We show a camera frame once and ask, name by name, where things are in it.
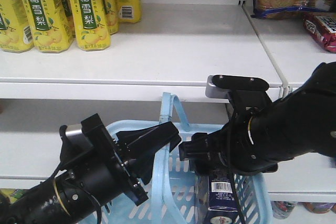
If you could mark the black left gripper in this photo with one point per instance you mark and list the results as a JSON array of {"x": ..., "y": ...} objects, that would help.
[{"x": 109, "y": 168}]

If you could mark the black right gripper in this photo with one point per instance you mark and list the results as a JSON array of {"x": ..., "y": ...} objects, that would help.
[{"x": 215, "y": 151}]

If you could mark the dark blue cookie box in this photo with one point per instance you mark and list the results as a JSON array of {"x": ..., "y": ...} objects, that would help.
[{"x": 220, "y": 205}]

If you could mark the light blue shopping basket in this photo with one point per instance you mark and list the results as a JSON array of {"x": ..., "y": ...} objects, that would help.
[{"x": 171, "y": 190}]

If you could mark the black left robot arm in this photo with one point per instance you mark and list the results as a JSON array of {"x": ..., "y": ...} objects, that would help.
[{"x": 49, "y": 203}]

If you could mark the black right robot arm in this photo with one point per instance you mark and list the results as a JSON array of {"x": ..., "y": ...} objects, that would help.
[{"x": 262, "y": 133}]

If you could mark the white store shelving unit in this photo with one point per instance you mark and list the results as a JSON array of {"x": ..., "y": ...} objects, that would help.
[{"x": 174, "y": 48}]

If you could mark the yellow pear drink bottle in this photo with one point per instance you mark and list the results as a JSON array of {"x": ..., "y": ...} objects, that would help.
[{"x": 49, "y": 25}]

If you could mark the red snack packet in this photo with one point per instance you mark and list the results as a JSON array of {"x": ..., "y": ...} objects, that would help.
[{"x": 321, "y": 27}]

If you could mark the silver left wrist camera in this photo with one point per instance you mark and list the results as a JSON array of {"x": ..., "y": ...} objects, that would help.
[{"x": 72, "y": 134}]

